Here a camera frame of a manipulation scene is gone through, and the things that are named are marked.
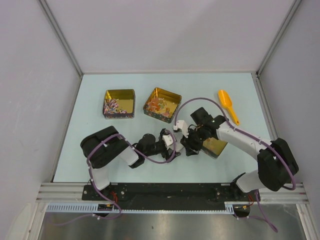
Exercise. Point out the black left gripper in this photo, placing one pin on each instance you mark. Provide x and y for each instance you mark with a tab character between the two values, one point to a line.
165	154

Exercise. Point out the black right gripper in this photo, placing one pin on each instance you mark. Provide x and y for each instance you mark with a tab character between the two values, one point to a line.
189	144

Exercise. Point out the tin with round lollipops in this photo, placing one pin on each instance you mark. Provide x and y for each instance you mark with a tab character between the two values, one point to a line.
162	105

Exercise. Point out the orange plastic scoop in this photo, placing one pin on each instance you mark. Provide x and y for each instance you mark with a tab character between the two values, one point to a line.
227	104

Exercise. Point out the tin with swirl lollipops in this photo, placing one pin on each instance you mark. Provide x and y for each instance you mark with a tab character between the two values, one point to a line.
119	104

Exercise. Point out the white jar lid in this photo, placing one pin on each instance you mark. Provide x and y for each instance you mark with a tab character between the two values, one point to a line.
178	136

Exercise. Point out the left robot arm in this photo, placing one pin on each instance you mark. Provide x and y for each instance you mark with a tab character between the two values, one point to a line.
106	145

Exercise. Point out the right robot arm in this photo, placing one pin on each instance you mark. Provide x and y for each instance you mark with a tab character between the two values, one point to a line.
276	164

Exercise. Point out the tin with popsicle candies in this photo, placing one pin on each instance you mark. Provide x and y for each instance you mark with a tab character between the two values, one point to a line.
213	147

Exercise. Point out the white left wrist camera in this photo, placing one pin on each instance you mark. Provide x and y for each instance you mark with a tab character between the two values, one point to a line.
168	140

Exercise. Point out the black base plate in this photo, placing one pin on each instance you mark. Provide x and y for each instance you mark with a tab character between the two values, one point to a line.
175	194

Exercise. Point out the grey slotted cable duct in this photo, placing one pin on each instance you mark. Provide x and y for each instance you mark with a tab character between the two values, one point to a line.
104	208

